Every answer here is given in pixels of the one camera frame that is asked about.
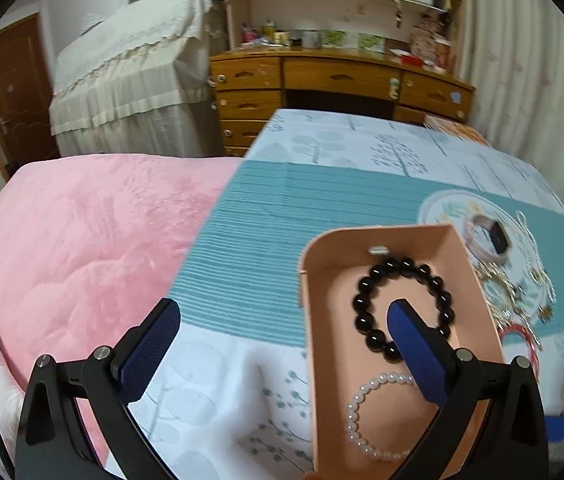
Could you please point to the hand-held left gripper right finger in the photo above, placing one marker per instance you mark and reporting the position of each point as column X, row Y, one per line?
column 417, row 355

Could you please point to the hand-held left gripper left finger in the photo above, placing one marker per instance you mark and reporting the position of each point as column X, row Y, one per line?
column 149, row 355

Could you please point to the peach cardboard box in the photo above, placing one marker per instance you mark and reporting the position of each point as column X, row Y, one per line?
column 332, row 310

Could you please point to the small gold brooch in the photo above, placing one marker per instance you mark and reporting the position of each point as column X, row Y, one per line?
column 545, row 313

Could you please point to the pink band smart watch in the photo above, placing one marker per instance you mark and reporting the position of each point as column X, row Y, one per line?
column 499, row 240

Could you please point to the pink blanket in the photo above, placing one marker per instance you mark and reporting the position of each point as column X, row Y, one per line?
column 87, row 240

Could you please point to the tree print bed sheet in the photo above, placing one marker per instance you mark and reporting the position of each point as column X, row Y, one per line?
column 272, row 230

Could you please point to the orange book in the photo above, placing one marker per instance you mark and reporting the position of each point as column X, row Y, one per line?
column 457, row 130

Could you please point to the cream lace piano cover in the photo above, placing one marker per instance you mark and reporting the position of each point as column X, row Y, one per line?
column 127, row 80

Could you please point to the flat red box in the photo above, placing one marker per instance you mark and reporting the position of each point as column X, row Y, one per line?
column 417, row 61

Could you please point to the brown wooden door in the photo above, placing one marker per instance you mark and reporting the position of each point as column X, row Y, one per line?
column 17, row 90

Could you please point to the wooden desk with drawers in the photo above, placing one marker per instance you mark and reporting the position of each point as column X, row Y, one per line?
column 322, row 72

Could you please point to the patterned gift box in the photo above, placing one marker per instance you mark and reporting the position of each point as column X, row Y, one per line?
column 432, row 42

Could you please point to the cream curtain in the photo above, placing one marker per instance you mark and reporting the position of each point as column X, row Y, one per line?
column 522, row 60

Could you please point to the green printed card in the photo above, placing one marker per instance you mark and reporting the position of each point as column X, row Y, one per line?
column 372, row 43
column 339, row 40

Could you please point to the grey mug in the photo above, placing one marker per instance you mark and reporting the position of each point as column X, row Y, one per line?
column 312, row 40

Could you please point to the wooden desk hutch shelf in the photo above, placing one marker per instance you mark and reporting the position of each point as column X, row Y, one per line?
column 342, row 15

